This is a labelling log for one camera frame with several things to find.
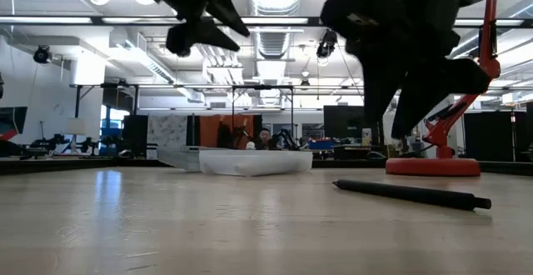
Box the black ceiling camera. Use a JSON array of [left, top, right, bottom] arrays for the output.
[[316, 28, 339, 59], [32, 45, 53, 65]]

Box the person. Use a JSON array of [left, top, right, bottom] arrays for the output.
[[255, 127, 274, 151]]

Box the black partition screen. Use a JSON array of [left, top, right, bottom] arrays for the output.
[[462, 111, 528, 163]]

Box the thick black marker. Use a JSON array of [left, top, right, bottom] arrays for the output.
[[331, 178, 493, 213]]

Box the blue storage box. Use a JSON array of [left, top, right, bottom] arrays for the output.
[[308, 138, 336, 151]]

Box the red desk lamp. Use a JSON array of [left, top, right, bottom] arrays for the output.
[[385, 0, 504, 178]]

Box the black metal stand frame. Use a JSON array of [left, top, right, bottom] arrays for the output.
[[231, 84, 295, 143]]

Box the black metal table frame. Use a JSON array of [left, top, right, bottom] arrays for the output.
[[0, 156, 533, 177]]

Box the orange partition panel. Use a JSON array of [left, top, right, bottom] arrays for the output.
[[198, 113, 256, 150]]

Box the translucent plastic supply box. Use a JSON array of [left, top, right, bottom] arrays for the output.
[[198, 148, 314, 178]]

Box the black monitor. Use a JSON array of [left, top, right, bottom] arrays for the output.
[[323, 105, 368, 142]]

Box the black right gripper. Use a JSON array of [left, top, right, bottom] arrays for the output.
[[320, 0, 492, 140]]

